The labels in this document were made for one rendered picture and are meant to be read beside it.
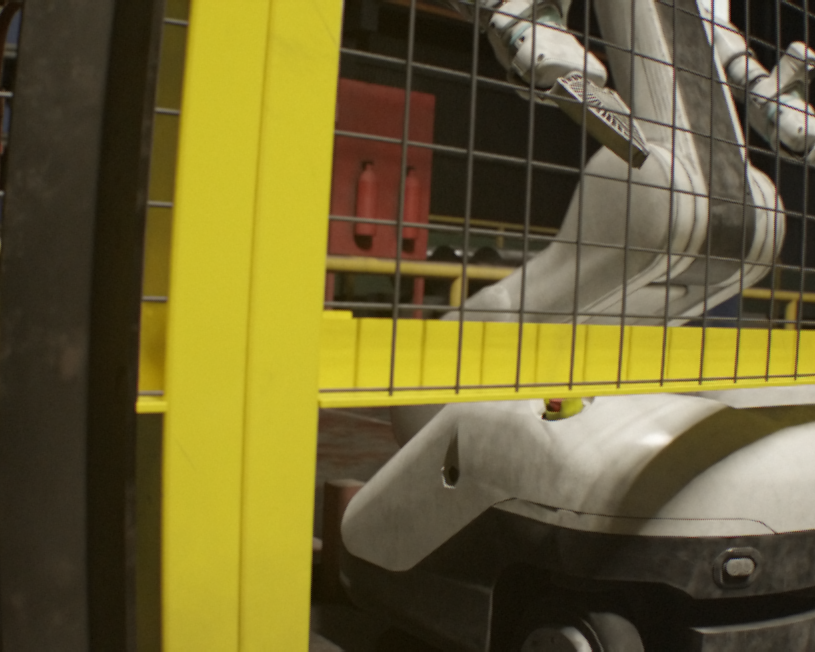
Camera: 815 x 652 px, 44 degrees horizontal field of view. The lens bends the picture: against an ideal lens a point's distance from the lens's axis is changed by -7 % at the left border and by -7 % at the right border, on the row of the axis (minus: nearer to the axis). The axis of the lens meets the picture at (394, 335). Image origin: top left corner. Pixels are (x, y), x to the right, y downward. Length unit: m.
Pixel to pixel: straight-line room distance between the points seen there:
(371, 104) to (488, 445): 7.13
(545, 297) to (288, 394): 0.68
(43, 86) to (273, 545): 0.34
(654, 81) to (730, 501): 0.49
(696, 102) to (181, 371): 0.81
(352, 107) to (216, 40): 7.45
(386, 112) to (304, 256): 7.62
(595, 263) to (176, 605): 0.73
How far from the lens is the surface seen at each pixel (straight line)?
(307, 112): 0.62
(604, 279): 1.20
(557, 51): 1.08
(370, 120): 8.13
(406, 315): 9.76
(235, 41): 0.61
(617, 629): 1.03
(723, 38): 1.53
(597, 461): 1.00
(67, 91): 0.39
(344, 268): 4.57
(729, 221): 1.22
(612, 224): 1.19
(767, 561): 1.06
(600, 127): 1.02
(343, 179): 7.96
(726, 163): 1.25
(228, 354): 0.60
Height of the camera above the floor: 0.47
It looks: 3 degrees down
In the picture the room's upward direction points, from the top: 3 degrees clockwise
